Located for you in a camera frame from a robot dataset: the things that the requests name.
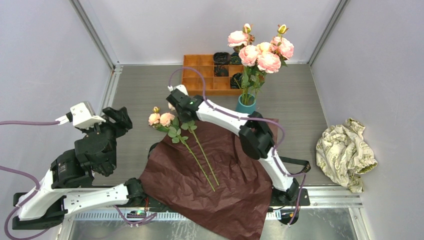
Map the cream peach roses stem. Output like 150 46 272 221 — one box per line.
148 106 220 192

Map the dark red wrapping paper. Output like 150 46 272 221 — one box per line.
140 121 272 240

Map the two pink roses stem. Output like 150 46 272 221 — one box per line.
227 23 261 98

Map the large pink rose stem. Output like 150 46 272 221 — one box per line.
256 35 295 87

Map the black printed ribbon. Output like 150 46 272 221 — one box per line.
279 156 311 174

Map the orange rose stem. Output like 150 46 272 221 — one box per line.
240 66 255 106

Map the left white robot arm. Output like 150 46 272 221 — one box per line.
12 102 146 230

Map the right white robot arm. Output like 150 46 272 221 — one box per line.
166 85 309 206

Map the teal vase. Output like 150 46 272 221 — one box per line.
235 93 256 114

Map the orange compartment tray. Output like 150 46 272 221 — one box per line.
181 54 244 96

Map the dark green rolled sock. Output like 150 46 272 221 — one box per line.
229 72 243 89

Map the black rolled sock top left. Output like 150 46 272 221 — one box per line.
212 52 232 66

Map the dark teal rolled sock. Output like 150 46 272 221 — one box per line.
230 51 242 65

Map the small electronics board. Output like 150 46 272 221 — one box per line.
126 209 147 219

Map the crumpled printed cloth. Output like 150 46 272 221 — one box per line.
315 118 378 193

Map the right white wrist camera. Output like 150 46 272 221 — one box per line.
167 84 189 96

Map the perforated metal rail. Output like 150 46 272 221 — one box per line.
74 209 281 221

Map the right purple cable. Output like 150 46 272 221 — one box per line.
168 66 307 226

